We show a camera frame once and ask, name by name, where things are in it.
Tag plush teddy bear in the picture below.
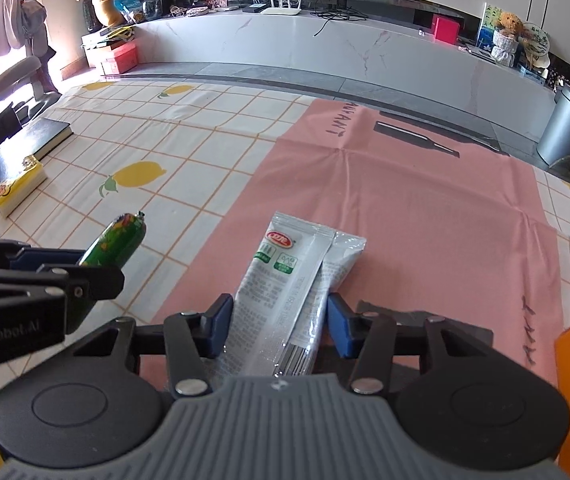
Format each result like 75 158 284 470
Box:
492 12 523 66

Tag hanging pink grey clothes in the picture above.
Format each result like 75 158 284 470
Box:
0 0 58 91

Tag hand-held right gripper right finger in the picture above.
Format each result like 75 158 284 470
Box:
327 294 490 395

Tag red box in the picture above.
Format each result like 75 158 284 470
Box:
100 42 138 76

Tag golden vase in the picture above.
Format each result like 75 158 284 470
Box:
92 0 136 28

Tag lemon print tablecloth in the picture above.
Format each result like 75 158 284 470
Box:
0 80 570 480

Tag green sausage stick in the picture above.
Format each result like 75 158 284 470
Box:
76 211 146 268

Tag grey chair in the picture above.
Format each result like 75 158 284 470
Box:
0 55 63 121

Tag black book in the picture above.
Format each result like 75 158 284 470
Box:
0 119 73 226

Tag white grey snack packet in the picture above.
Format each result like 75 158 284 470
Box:
215 211 367 378

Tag pink table mat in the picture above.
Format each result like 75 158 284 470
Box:
140 97 566 401

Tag white marble cabinet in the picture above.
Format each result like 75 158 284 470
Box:
135 7 560 141

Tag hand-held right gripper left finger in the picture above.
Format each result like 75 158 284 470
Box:
67 294 236 396

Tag round printed fan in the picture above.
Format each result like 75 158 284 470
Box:
520 22 550 58

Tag yellow tissue pack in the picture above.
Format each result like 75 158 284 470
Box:
0 156 47 217

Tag pink box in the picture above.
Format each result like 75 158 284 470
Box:
432 16 466 45

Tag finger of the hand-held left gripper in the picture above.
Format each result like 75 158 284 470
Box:
0 265 126 311
0 229 82 269

